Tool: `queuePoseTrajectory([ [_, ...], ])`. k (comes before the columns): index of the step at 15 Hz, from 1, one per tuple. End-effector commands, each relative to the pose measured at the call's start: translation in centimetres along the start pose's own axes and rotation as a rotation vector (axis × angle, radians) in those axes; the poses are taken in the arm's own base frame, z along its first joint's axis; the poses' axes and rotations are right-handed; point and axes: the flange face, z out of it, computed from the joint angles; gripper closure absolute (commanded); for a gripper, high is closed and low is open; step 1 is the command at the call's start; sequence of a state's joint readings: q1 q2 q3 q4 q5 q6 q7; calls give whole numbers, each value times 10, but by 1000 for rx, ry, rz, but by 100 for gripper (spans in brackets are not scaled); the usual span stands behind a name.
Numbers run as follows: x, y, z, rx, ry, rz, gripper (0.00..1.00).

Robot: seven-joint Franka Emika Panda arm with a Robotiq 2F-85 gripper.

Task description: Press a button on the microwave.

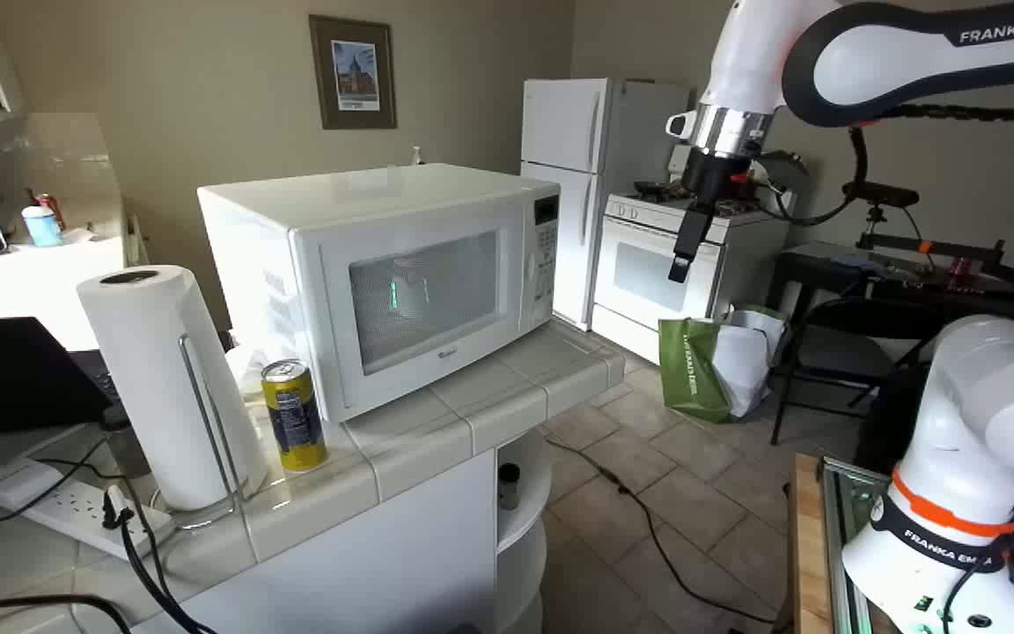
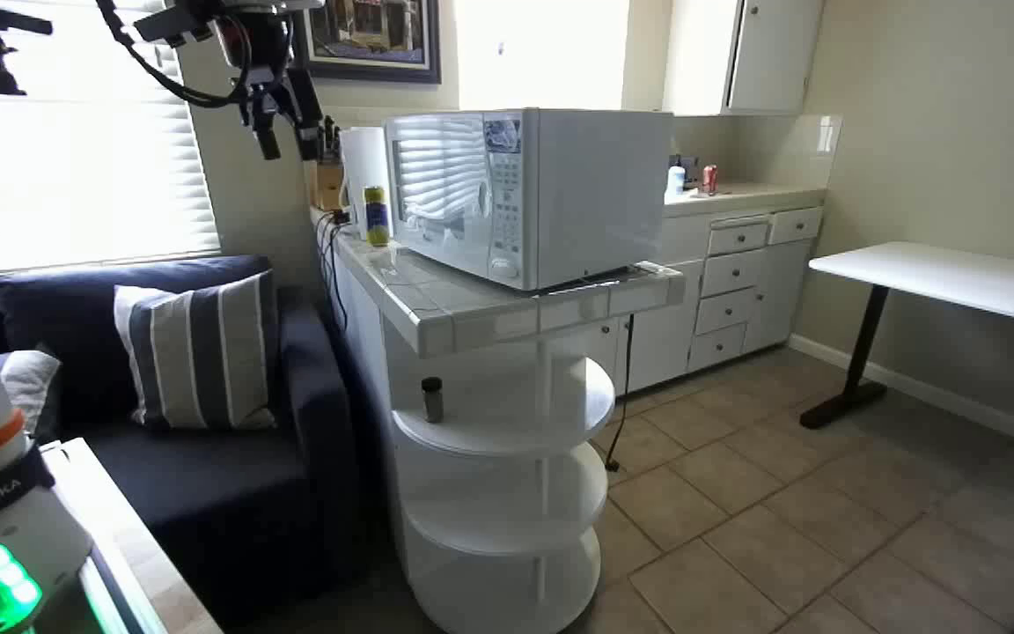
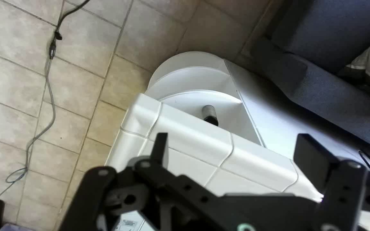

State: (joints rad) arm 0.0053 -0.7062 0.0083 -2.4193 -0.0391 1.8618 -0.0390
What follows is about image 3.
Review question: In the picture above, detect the white tiled round shelf unit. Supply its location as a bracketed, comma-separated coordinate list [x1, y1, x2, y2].
[105, 50, 370, 231]

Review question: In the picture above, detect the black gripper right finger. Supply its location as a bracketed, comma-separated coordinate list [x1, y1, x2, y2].
[293, 133, 370, 231]

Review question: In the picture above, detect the navy blue sofa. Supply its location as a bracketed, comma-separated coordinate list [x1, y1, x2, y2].
[235, 0, 370, 157]

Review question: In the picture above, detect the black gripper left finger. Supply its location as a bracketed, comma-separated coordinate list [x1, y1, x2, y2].
[57, 131, 169, 231]

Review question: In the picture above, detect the long grey floor cable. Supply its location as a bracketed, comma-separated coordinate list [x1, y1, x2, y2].
[0, 0, 91, 225]

